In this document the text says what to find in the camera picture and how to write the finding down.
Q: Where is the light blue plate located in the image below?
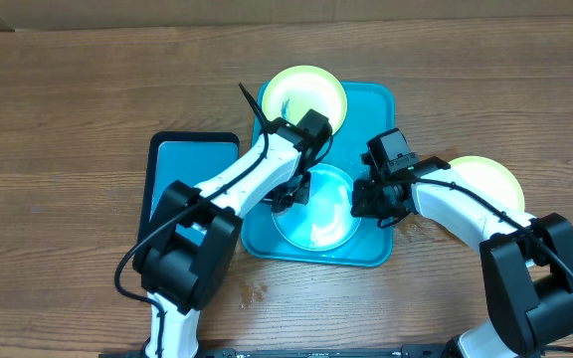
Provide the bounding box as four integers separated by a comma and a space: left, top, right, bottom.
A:
273, 163, 360, 252

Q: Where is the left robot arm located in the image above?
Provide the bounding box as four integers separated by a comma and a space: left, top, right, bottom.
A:
124, 111, 333, 357

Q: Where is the large teal serving tray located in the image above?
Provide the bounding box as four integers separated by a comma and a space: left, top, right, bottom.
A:
241, 82, 395, 268

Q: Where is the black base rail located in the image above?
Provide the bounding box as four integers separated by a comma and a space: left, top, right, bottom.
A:
196, 344, 457, 358

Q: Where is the small black tray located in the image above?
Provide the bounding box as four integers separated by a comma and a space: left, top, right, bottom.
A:
136, 130, 241, 250

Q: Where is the blue mat in tray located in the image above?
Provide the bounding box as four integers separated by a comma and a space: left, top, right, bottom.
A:
150, 140, 240, 248

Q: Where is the yellow-green plate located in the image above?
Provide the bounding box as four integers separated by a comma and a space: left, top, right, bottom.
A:
450, 156, 525, 212
260, 65, 347, 134

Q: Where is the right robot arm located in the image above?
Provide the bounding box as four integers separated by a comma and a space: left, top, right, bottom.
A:
351, 154, 573, 357

